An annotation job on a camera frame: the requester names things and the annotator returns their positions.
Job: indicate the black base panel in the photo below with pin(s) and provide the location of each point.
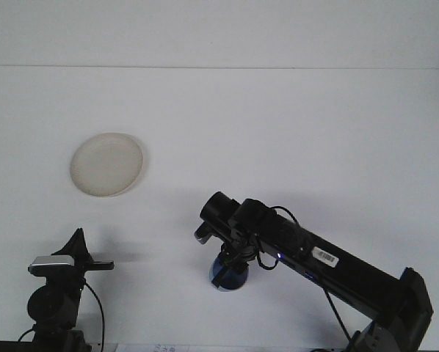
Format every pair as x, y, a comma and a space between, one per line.
3, 347

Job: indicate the pale round plate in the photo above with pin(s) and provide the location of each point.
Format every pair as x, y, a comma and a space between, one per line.
105, 165

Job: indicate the pale blue cup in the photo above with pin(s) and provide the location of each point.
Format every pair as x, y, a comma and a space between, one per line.
235, 281

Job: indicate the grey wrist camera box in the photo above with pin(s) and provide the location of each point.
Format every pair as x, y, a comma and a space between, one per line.
202, 238
51, 261

